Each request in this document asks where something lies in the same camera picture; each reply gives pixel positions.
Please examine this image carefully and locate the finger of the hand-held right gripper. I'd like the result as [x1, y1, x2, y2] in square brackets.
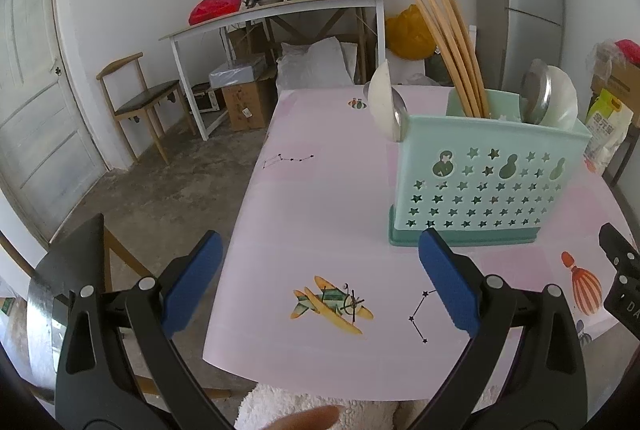
[598, 223, 640, 269]
[604, 267, 640, 336]

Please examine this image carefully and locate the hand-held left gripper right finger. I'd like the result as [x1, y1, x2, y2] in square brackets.
[417, 227, 588, 430]

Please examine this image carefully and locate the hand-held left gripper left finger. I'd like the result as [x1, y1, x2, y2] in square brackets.
[54, 230, 236, 430]

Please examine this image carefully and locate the mint green utensil holder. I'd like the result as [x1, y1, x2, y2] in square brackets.
[389, 88, 593, 247]

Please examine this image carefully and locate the bundle of wooden chopsticks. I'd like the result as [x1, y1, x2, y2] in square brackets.
[413, 0, 491, 118]

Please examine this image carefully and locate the yellow white rice bag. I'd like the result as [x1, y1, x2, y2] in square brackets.
[585, 89, 635, 171]

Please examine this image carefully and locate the pink printed tablecloth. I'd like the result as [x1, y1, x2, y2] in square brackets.
[202, 85, 640, 403]

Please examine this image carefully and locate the white fleece garment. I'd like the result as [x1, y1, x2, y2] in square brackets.
[235, 382, 401, 430]

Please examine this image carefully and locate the cardboard box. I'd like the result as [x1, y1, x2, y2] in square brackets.
[227, 23, 271, 61]
[221, 78, 278, 130]
[590, 39, 640, 127]

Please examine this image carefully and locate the plastic wrapped white box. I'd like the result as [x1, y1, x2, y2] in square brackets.
[209, 55, 268, 88]

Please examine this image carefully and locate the white foam box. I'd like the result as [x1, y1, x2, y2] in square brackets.
[387, 55, 441, 86]

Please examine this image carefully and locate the white panel door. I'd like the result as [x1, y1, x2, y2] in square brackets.
[0, 0, 108, 243]

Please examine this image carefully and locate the white sack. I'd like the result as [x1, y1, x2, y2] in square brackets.
[276, 36, 360, 92]

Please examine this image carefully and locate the yellow plastic bag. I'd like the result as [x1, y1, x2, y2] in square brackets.
[385, 4, 441, 60]

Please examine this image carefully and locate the grey refrigerator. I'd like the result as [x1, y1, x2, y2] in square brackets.
[467, 0, 566, 97]

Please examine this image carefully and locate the red plastic bag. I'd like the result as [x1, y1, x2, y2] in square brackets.
[188, 0, 242, 25]

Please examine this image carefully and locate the white side table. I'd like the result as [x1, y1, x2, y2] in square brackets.
[159, 0, 392, 142]

